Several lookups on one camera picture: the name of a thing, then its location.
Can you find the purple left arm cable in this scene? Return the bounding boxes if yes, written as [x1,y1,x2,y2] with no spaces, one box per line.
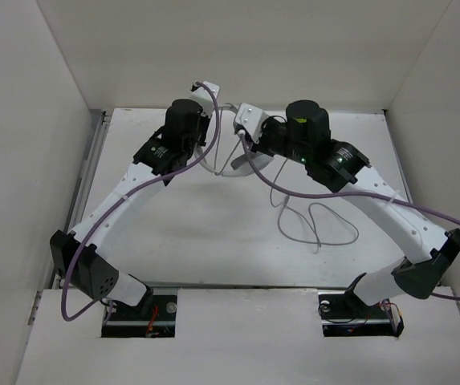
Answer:
[60,81,221,323]

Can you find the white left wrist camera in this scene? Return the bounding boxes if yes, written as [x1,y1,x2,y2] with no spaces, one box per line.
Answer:
[189,81,220,115]

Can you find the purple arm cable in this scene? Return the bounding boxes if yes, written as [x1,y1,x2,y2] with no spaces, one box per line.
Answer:
[60,81,221,323]
[237,128,460,301]

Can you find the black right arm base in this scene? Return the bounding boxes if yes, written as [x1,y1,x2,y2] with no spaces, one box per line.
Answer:
[317,290,405,338]

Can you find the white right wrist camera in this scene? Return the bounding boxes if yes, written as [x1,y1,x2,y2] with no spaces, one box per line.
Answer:
[233,103,270,144]

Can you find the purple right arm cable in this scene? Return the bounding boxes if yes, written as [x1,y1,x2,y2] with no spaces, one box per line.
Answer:
[237,128,460,301]

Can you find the white grey headphones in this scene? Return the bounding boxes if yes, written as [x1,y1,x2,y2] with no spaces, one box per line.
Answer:
[195,103,275,180]

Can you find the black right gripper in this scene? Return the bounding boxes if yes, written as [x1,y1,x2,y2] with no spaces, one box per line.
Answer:
[247,115,312,164]

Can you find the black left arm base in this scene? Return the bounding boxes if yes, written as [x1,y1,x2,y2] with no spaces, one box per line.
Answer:
[101,288,178,338]

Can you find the grey headphone cable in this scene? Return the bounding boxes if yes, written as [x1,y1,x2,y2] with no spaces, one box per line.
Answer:
[213,132,360,254]

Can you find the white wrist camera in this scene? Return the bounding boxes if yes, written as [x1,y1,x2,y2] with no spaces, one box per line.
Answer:
[189,81,220,115]
[233,103,270,144]

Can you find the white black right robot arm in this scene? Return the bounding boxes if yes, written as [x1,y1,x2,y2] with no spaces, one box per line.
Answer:
[244,100,460,316]

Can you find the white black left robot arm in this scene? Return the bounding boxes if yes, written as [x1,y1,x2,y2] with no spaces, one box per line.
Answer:
[50,97,220,318]

